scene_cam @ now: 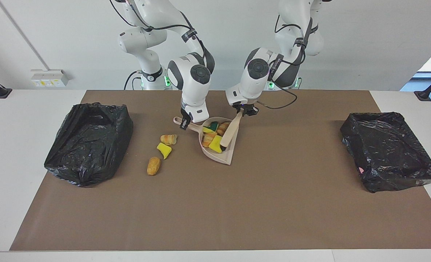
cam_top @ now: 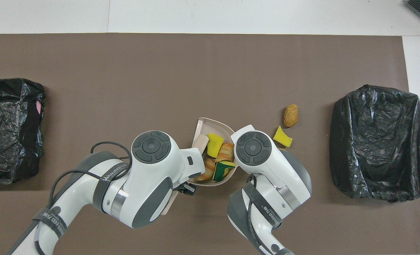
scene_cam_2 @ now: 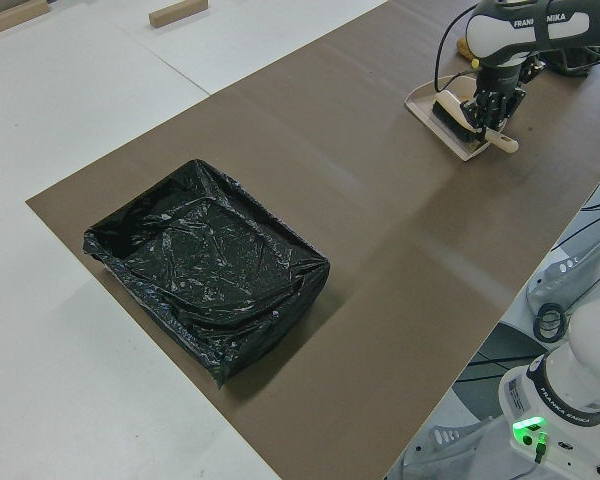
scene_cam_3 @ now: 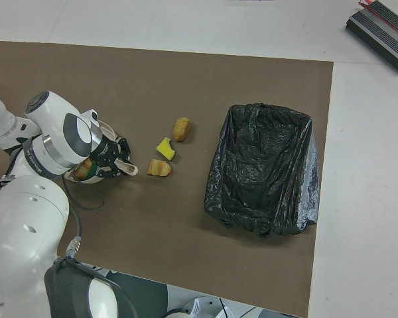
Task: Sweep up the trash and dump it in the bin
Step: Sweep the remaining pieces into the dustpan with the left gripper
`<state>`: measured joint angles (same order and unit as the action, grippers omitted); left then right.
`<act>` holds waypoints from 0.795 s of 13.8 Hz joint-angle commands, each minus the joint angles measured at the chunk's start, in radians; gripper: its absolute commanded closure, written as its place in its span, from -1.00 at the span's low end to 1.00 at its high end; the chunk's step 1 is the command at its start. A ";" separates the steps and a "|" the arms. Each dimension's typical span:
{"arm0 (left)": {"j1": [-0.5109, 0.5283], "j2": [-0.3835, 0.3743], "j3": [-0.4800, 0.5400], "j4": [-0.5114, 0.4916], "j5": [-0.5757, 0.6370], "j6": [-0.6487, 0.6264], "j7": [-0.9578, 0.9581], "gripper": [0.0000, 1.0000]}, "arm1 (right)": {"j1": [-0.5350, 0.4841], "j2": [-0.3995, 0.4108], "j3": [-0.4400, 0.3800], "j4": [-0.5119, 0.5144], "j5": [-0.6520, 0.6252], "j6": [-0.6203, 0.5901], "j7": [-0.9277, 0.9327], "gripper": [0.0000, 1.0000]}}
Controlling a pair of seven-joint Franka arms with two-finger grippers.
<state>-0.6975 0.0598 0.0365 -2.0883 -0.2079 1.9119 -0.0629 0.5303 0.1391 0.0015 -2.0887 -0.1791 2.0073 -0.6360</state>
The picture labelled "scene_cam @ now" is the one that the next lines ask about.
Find brown bread roll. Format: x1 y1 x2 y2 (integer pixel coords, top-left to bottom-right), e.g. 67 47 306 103
147 156 161 176

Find brown table mat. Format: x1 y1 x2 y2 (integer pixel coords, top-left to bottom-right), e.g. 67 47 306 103
10 90 431 251

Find yellow sponge with green back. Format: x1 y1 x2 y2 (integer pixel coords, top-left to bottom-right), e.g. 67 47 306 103
208 135 224 154

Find small yellow sponge wedge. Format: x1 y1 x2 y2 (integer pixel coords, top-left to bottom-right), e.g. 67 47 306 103
156 142 172 160

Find white wall socket box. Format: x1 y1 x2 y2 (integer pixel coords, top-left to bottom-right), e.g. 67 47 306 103
31 69 70 88

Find beige plastic dustpan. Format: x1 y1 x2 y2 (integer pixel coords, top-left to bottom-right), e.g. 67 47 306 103
173 116 239 166

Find beige brush with black bristles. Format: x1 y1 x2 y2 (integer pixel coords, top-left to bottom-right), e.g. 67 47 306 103
220 111 243 150

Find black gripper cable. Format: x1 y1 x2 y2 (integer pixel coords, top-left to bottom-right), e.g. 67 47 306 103
256 22 315 110

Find black bag bin pink spot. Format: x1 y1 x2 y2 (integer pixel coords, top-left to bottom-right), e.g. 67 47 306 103
340 112 431 193

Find black base cable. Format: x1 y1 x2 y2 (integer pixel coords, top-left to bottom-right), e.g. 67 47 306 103
124 71 139 90

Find black bag lined bin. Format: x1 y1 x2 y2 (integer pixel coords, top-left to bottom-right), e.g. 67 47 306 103
44 102 134 188

